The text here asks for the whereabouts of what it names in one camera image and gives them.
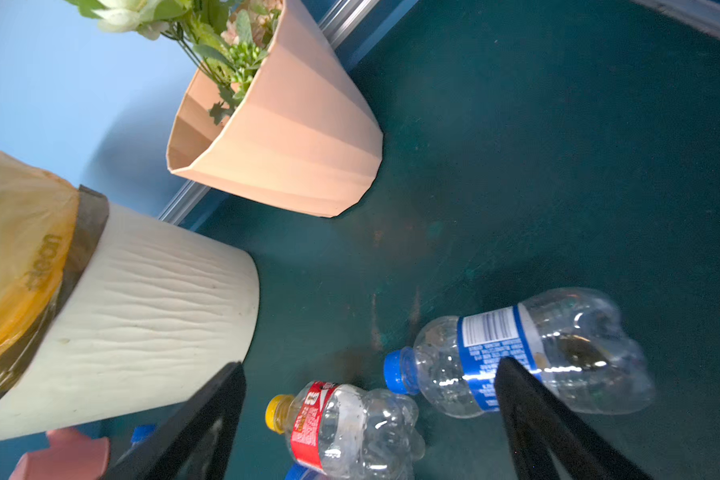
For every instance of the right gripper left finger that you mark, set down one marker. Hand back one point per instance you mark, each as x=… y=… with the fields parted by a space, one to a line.
x=196 y=442

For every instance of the artificial white flower plant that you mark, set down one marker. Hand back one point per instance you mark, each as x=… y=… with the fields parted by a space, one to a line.
x=226 y=40

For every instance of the aluminium frame right post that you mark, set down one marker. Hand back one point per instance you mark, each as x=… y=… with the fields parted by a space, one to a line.
x=702 y=15

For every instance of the red label yellow cap bottle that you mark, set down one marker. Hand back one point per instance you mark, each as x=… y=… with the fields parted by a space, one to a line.
x=344 y=432

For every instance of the Pepsi bottle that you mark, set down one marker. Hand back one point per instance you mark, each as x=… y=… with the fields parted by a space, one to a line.
x=570 y=339
x=299 y=472

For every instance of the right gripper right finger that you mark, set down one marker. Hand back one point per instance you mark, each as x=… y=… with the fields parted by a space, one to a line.
x=541 y=430

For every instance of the peach ribbed flower pot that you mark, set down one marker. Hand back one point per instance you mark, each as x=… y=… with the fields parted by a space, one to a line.
x=288 y=132

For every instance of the orange bin liner bag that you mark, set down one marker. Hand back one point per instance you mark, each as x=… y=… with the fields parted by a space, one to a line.
x=49 y=231

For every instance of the white ribbed waste bin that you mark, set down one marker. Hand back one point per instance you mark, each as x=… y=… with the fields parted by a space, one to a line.
x=155 y=313

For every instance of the pink watering can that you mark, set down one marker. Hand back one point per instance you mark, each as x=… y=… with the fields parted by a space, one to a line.
x=70 y=455

